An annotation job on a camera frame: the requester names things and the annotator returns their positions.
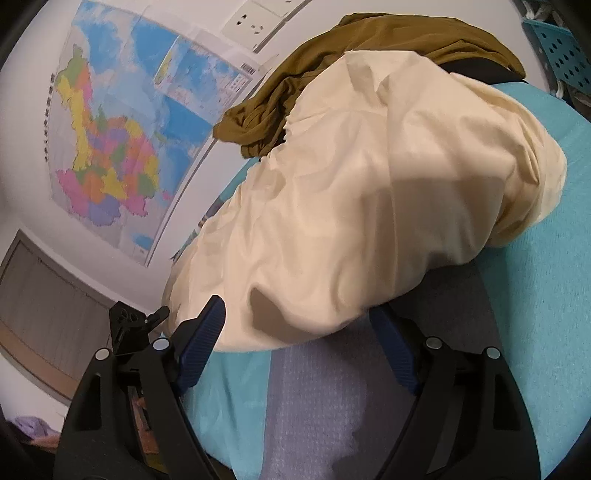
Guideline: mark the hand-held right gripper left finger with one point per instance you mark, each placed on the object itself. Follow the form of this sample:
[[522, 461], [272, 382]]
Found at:
[[201, 344]]

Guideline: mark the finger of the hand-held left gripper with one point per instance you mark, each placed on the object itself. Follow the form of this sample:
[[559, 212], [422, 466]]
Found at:
[[128, 325], [158, 316]]

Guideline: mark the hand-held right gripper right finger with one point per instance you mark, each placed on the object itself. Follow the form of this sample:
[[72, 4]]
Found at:
[[392, 344]]

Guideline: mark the cream garment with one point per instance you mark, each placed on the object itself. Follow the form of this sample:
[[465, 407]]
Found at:
[[369, 194]]

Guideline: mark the grey cabinet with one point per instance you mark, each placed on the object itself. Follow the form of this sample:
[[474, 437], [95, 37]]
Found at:
[[51, 314]]

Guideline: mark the purple cloth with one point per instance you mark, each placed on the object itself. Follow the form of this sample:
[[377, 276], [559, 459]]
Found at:
[[34, 427]]

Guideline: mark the teal patterned blanket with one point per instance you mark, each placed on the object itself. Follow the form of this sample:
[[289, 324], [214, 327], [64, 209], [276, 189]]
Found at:
[[531, 286]]

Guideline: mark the olive green garment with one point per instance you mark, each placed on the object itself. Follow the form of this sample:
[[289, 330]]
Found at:
[[272, 106]]

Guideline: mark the black cloth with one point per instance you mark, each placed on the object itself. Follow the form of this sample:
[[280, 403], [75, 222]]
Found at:
[[494, 71]]

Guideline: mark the teal perforated basket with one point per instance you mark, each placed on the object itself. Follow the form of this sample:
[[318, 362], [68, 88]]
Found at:
[[561, 50]]

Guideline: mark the colourful wall map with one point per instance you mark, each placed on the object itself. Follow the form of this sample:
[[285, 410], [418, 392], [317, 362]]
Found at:
[[134, 138]]

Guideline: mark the white wall socket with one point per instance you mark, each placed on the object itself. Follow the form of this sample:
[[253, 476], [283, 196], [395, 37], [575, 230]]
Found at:
[[251, 23]]

